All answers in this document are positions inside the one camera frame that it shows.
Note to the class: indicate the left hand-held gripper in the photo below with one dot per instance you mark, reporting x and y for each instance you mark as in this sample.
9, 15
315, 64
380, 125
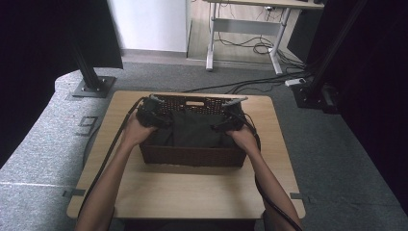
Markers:
152, 114

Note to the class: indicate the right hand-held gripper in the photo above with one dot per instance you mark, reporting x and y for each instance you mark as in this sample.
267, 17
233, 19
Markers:
232, 120

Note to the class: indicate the dark cloth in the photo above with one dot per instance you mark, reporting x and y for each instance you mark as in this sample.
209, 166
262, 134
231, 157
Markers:
192, 128

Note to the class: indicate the brown wicker basket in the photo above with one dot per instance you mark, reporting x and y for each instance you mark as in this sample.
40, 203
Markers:
192, 159

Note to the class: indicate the person's right hand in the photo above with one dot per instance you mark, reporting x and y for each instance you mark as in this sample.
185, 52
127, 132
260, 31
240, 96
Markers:
243, 139

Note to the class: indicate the person's left hand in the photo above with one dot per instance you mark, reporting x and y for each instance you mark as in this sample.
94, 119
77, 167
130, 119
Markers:
136, 131

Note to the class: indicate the black metal stand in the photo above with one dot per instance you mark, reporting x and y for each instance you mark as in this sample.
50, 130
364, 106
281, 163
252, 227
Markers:
316, 93
93, 85

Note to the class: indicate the white power strip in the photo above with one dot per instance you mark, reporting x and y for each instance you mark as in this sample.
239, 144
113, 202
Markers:
295, 82

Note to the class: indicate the white panel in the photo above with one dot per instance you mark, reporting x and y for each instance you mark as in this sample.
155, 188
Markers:
150, 25

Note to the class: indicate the black curtain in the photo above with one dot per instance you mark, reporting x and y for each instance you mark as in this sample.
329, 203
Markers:
38, 48
378, 80

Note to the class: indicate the white desk frame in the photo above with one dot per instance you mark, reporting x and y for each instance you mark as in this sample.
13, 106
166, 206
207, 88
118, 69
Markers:
247, 26

